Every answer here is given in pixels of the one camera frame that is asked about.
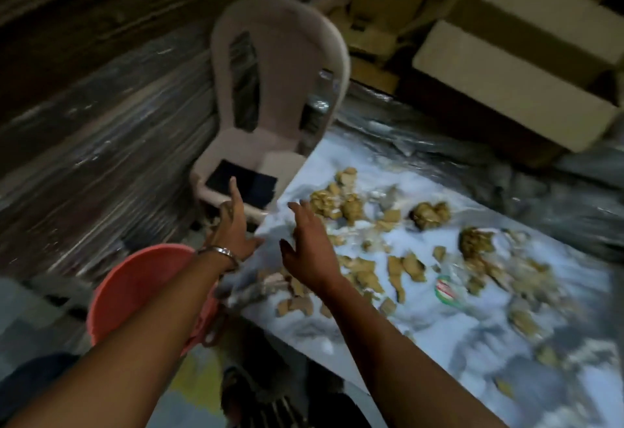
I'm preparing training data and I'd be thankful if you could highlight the light cardboard box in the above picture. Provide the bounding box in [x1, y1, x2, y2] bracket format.
[412, 19, 621, 153]
[448, 0, 624, 70]

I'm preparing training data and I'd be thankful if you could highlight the beige plastic chair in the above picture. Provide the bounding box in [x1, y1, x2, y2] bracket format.
[189, 0, 352, 225]

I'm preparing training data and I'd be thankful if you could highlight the tan crumbly clump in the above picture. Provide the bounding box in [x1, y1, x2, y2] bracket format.
[459, 227, 497, 260]
[409, 201, 453, 229]
[310, 183, 365, 226]

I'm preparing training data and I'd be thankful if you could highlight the person's dark trouser leg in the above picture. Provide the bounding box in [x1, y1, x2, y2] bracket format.
[0, 352, 81, 414]

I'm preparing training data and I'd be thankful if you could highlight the scatter of tan broken pieces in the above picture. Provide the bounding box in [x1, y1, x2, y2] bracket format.
[253, 167, 566, 399]

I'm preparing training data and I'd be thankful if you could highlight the person's left forearm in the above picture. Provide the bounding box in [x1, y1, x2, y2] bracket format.
[0, 247, 240, 428]

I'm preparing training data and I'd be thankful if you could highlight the crumpled clear plastic sheet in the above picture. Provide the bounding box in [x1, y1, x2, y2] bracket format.
[331, 83, 624, 272]

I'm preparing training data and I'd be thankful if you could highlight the person's right forearm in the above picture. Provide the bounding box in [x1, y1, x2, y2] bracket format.
[292, 272, 508, 428]

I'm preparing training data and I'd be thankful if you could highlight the person's left hand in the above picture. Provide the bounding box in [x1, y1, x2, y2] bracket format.
[199, 175, 267, 267]

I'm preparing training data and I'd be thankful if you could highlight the person's right hand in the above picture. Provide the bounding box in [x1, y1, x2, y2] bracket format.
[279, 200, 343, 293]

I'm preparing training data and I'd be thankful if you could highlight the red plastic bucket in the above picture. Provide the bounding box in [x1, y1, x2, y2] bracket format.
[88, 243, 220, 357]

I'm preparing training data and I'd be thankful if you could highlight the silver bracelet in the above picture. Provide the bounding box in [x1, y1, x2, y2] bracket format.
[196, 246, 241, 272]

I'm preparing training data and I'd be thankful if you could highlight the pile of brown cardboard boxes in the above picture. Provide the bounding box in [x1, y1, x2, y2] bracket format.
[319, 0, 471, 94]

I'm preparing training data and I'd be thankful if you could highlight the black phone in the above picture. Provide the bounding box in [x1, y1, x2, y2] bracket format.
[205, 160, 247, 197]

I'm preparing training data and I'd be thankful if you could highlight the plastic-wrapped stack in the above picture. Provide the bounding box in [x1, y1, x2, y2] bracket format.
[0, 0, 266, 277]

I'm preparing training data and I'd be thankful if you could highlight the round red green label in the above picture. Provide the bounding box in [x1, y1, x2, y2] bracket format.
[435, 278, 460, 307]

